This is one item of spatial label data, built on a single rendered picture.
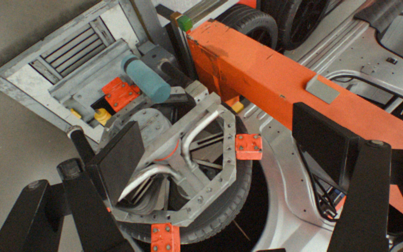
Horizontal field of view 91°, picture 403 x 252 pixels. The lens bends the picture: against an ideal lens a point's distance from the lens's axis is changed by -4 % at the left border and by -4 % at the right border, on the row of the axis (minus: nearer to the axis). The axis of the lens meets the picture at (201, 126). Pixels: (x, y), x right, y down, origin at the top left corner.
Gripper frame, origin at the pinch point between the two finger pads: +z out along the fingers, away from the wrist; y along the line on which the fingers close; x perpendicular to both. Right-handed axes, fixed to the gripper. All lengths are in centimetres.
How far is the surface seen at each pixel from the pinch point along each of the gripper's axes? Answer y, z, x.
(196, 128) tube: -4.8, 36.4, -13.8
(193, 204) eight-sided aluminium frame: -9, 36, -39
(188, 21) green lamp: -5, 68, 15
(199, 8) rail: -1, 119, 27
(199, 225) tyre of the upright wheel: -8, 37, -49
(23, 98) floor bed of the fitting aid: -98, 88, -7
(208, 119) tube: -1.4, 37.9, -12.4
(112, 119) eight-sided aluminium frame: -42, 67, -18
